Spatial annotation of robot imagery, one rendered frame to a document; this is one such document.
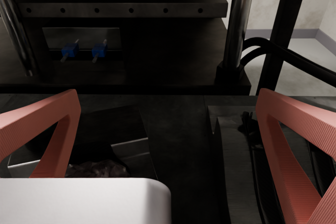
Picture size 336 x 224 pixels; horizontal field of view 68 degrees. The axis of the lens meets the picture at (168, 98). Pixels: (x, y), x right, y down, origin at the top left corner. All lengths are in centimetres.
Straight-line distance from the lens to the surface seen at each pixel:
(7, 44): 141
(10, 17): 99
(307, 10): 351
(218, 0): 91
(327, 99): 93
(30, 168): 54
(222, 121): 52
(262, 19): 333
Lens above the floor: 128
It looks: 37 degrees down
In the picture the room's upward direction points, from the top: straight up
